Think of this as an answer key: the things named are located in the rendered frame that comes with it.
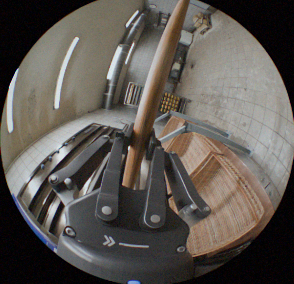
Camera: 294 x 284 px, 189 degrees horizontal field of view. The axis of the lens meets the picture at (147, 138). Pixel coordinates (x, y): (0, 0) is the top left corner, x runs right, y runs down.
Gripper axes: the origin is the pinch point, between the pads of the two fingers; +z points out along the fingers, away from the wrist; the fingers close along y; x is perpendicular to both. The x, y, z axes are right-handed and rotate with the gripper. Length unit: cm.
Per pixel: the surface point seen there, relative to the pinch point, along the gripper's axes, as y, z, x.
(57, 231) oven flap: -39, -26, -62
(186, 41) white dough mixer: 92, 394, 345
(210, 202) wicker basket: 60, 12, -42
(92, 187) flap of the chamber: -20, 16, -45
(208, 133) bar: 41, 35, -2
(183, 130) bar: 23.6, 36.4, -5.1
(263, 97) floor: 119, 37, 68
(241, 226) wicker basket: 60, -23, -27
